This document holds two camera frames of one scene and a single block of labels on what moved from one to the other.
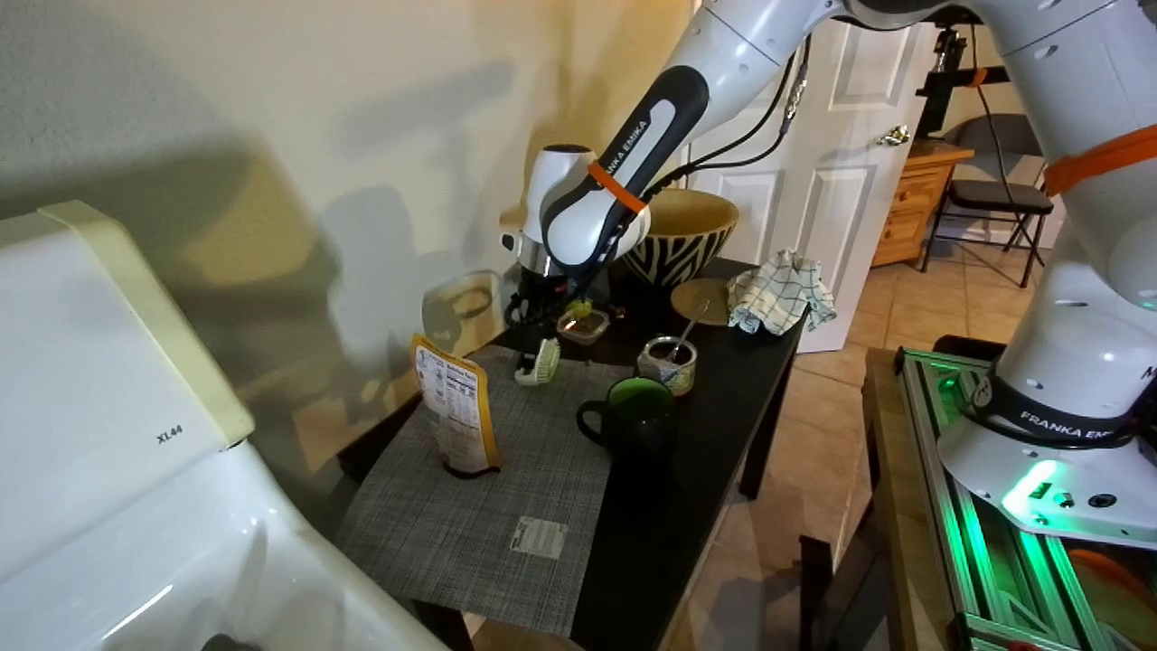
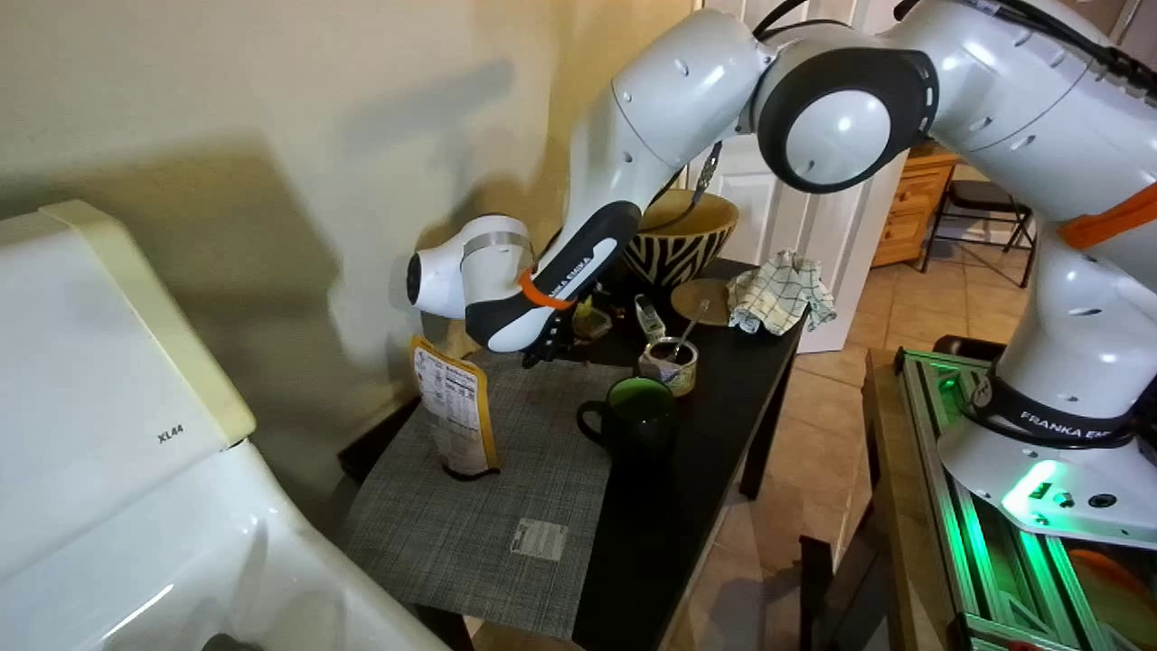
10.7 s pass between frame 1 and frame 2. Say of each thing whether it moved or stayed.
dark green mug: stayed
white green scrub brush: moved
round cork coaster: stayed
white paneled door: stayed
